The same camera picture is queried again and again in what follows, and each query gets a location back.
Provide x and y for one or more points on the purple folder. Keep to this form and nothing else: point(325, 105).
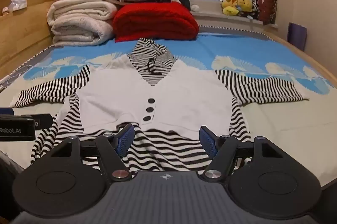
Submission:
point(297, 36)

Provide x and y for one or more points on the windowsill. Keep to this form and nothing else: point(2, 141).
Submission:
point(218, 17)

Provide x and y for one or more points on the white plush toy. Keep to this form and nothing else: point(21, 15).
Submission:
point(194, 1)

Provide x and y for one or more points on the yellow plush toy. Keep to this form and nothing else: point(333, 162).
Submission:
point(229, 3)
point(245, 4)

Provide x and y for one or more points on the wooden headboard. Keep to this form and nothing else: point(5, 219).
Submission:
point(23, 34)

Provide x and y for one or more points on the red folded blanket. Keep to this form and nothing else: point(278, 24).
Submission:
point(155, 21)

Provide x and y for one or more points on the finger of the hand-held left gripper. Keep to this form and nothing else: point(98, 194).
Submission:
point(43, 120)

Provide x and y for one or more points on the tissue pack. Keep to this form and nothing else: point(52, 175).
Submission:
point(18, 3)

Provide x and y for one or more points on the cream folded blanket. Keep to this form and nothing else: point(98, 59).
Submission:
point(79, 9)

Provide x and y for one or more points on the black white striped hooded top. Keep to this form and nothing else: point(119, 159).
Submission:
point(118, 97)

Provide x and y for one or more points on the cream folded blankets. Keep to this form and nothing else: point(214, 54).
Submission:
point(79, 32)

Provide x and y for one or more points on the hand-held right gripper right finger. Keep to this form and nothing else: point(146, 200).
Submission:
point(208, 142)

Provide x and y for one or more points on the blue white fan-print bedspread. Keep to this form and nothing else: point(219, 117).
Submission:
point(276, 121)

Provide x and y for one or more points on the wooden bed frame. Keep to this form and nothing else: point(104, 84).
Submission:
point(302, 55)

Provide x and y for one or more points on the dark red pillow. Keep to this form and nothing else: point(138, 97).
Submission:
point(268, 7)

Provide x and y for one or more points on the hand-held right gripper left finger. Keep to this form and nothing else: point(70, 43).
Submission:
point(126, 140)

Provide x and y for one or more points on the striped plush toy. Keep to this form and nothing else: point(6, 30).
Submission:
point(254, 11)

